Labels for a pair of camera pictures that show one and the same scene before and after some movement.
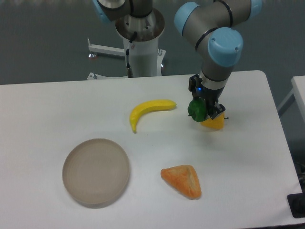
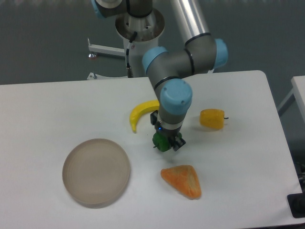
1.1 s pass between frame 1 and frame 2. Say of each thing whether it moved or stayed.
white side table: stayed
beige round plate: stayed
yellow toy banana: stayed
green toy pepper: moved
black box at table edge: stayed
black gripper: moved
